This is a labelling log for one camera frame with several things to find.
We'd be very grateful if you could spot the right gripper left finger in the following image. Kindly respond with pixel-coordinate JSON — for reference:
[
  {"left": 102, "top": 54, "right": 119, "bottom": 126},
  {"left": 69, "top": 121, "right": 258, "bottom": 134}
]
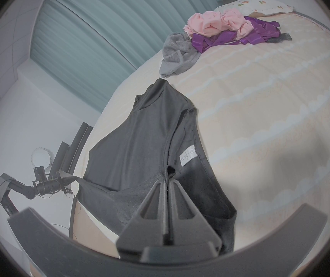
[{"left": 115, "top": 180, "right": 168, "bottom": 255}]

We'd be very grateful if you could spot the bed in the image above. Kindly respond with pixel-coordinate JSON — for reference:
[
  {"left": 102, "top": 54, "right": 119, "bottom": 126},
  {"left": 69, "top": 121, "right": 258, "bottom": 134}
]
[{"left": 70, "top": 0, "right": 330, "bottom": 256}]

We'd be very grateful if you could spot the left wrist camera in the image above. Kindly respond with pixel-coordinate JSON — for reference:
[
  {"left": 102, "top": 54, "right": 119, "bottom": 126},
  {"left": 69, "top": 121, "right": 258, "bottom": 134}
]
[{"left": 33, "top": 167, "right": 47, "bottom": 182}]

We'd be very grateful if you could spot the black dressing table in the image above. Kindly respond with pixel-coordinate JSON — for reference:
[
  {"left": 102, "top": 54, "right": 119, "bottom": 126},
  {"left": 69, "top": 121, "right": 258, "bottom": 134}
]
[{"left": 51, "top": 142, "right": 71, "bottom": 181}]

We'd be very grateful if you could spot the purple garment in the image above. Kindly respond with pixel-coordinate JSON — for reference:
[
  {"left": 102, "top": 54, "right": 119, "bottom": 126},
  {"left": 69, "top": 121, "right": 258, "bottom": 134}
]
[{"left": 192, "top": 16, "right": 281, "bottom": 54}]

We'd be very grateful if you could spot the black chest of drawers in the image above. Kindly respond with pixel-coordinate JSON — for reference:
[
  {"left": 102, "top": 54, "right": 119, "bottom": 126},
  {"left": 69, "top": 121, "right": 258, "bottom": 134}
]
[{"left": 62, "top": 122, "right": 93, "bottom": 179}]

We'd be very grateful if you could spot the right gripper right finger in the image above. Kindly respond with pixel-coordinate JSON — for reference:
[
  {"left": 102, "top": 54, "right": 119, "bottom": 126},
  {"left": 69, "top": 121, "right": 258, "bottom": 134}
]
[{"left": 168, "top": 180, "right": 222, "bottom": 250}]

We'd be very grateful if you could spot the black T-shirt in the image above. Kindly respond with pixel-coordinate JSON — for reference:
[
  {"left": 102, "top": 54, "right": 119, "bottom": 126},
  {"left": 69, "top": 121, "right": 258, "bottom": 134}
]
[{"left": 76, "top": 78, "right": 238, "bottom": 255}]

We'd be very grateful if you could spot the white printed pillow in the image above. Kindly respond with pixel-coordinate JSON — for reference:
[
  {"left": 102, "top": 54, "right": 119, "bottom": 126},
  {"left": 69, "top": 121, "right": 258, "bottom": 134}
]
[{"left": 213, "top": 0, "right": 294, "bottom": 18}]

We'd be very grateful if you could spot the pink garment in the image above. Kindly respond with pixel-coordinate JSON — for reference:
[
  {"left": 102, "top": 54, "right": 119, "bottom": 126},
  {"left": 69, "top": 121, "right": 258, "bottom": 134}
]
[{"left": 183, "top": 10, "right": 254, "bottom": 41}]

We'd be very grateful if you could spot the dark grey garment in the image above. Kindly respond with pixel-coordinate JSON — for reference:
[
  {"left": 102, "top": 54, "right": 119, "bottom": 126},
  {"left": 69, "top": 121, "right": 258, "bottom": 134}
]
[{"left": 269, "top": 33, "right": 293, "bottom": 44}]

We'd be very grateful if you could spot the blue-green curtain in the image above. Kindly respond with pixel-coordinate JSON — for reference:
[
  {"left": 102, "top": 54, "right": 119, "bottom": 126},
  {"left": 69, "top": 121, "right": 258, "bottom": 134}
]
[{"left": 29, "top": 0, "right": 229, "bottom": 115}]

